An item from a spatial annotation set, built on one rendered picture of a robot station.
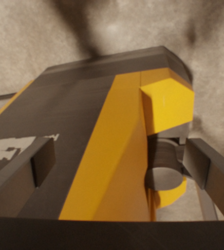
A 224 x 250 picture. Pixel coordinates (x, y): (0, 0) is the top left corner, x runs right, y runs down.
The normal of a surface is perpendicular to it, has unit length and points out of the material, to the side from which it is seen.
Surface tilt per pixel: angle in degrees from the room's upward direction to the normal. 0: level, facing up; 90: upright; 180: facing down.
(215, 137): 0
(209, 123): 0
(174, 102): 22
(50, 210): 90
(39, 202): 90
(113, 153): 90
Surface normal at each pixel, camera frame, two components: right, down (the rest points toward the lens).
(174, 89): 0.23, 0.57
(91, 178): -0.22, -0.76
